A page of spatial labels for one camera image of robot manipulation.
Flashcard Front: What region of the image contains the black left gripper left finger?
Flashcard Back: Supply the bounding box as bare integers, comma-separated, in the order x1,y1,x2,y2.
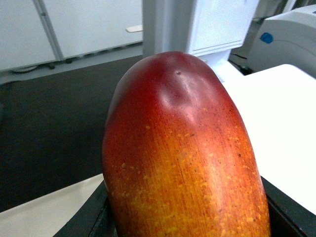
55,182,116,237

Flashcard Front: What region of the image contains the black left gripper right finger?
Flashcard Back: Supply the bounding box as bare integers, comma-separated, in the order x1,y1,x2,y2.
261,177,316,237

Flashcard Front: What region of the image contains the white label printer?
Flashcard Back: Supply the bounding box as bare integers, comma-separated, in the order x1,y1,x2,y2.
247,4,316,77

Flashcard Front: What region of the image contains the white checkout scale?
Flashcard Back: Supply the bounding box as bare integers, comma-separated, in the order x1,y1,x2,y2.
218,64,316,213

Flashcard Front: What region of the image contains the dark red mango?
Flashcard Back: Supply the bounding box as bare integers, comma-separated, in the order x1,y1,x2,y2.
102,52,271,237

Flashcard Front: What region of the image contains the beige plastic tray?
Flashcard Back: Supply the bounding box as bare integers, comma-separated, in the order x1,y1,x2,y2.
0,174,103,237

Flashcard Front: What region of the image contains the grey office chair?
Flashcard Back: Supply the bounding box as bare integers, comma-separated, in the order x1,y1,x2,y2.
125,25,143,33

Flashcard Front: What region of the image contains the white POS terminal stand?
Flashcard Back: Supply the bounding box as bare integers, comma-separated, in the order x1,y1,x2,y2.
142,0,259,77

